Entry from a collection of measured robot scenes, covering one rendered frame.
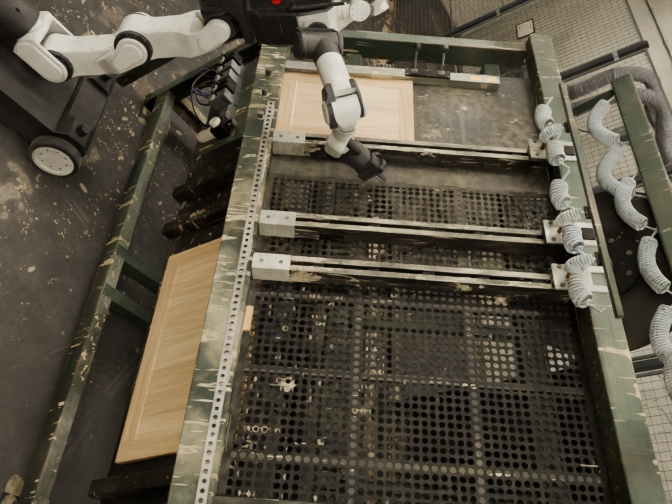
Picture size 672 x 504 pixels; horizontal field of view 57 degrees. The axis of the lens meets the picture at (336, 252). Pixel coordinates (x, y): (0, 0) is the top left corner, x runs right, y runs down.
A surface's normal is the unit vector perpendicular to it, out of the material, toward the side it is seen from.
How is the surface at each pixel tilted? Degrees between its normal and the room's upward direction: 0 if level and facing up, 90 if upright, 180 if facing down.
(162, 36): 90
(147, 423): 90
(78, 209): 0
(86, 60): 90
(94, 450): 0
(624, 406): 56
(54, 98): 0
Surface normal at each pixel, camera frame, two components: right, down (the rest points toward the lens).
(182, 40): -0.47, 0.71
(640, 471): 0.05, -0.59
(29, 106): 0.85, -0.27
